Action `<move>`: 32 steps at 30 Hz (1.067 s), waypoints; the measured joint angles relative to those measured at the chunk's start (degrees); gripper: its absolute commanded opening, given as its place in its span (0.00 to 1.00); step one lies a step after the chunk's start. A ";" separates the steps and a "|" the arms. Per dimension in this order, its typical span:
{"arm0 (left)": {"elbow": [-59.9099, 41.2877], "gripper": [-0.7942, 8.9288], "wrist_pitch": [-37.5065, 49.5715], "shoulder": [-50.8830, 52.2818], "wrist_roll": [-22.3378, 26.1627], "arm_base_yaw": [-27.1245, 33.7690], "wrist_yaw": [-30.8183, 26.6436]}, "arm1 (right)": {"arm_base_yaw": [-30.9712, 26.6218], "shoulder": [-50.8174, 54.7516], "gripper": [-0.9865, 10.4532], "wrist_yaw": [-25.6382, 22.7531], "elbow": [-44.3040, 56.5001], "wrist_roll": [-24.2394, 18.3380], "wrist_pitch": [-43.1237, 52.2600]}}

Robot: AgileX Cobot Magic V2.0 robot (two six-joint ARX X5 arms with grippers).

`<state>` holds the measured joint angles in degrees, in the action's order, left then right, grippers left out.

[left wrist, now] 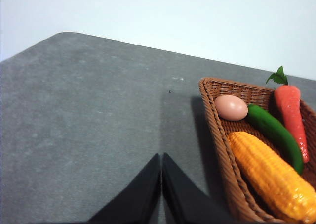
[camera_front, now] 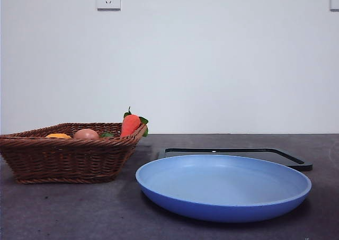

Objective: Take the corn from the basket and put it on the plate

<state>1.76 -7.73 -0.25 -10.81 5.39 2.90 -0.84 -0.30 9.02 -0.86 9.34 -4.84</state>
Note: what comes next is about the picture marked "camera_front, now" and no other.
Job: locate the blue round plate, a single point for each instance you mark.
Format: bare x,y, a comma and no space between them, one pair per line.
222,187

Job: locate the yellow corn cob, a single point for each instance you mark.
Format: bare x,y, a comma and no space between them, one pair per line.
58,136

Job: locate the brown wicker basket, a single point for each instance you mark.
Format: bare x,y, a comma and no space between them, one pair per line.
66,160

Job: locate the orange carrot with green leaves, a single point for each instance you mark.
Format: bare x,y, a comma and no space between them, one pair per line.
129,124

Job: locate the green chili pepper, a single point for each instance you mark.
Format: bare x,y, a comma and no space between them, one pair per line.
107,135

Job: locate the brown egg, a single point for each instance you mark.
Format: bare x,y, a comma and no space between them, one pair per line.
86,134

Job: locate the black rectangular tray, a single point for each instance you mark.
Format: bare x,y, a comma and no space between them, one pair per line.
296,162

